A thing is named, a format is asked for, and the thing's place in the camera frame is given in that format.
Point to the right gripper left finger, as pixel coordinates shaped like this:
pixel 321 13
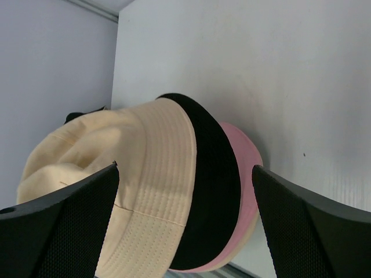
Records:
pixel 60 234

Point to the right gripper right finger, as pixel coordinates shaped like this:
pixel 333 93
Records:
pixel 310 235

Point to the beige bucket hat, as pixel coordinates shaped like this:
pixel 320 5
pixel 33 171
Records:
pixel 248 212

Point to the black cap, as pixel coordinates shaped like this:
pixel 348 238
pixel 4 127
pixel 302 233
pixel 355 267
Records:
pixel 217 191

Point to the pink bucket hat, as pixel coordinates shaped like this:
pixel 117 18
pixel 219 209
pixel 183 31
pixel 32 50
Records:
pixel 239 141

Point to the beige cap with script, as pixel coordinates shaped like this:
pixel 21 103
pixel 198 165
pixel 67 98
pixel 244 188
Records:
pixel 155 149

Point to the left aluminium frame post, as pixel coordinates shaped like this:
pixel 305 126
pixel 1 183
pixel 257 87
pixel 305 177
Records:
pixel 97 9

